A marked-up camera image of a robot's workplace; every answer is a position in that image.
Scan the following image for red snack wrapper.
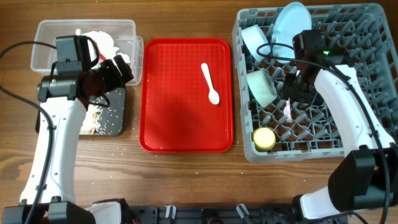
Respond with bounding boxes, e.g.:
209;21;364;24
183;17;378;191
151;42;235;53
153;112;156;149
98;54;106;63

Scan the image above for white plastic fork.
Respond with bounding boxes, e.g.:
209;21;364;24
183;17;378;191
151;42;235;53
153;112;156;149
283;99;293;123

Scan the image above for white tissue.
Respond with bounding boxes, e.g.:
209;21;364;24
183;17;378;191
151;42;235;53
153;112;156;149
75;29;131;68

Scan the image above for light green bowl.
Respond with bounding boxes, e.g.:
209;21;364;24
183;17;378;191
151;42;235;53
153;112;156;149
246;69;277;108

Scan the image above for yellow plastic cup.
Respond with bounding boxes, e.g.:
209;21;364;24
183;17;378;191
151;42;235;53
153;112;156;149
252;128;276;152

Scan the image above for light blue plate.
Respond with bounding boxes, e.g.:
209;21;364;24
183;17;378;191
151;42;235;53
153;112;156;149
271;2;312;47

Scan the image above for blue bowl with food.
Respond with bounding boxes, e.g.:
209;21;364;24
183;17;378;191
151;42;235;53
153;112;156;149
242;25;269;62

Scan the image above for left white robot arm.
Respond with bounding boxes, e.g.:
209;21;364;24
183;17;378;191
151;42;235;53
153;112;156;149
1;35;137;223

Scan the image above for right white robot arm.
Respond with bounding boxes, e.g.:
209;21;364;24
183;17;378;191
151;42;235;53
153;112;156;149
282;30;397;222

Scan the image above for black waste tray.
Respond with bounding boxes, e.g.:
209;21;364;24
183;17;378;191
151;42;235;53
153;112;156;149
40;88;126;138

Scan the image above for grey dishwasher rack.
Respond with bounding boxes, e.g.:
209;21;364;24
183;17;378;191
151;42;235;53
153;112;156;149
232;3;397;162

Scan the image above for clear plastic bin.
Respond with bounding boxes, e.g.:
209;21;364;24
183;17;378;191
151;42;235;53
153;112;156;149
35;19;144;86

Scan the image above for food scraps and rice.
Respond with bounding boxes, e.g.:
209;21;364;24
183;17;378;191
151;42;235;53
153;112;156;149
80;105;107;135

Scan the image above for red plastic tray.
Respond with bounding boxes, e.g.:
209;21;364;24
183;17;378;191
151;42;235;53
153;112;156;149
139;38;234;153

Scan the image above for white plastic spoon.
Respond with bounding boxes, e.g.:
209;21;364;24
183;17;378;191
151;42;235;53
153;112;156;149
201;63;220;105

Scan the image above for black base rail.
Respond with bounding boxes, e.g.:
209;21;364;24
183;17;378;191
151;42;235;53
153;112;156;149
124;202;348;224

